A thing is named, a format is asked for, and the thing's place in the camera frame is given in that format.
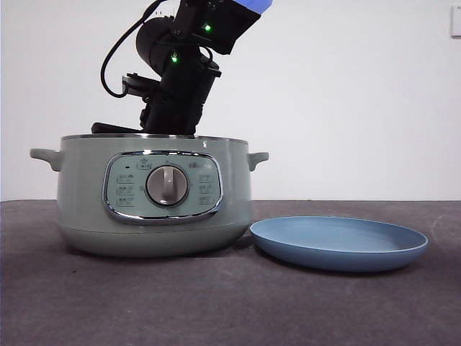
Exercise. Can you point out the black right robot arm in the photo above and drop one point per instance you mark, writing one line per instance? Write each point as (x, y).
(183, 90)

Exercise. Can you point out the pale green electric steamer pot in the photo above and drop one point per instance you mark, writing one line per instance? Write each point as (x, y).
(90, 187)

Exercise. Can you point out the blue round plate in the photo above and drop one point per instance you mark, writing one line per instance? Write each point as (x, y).
(335, 248)

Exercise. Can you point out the white wall switch plate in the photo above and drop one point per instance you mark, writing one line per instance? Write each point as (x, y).
(456, 21)

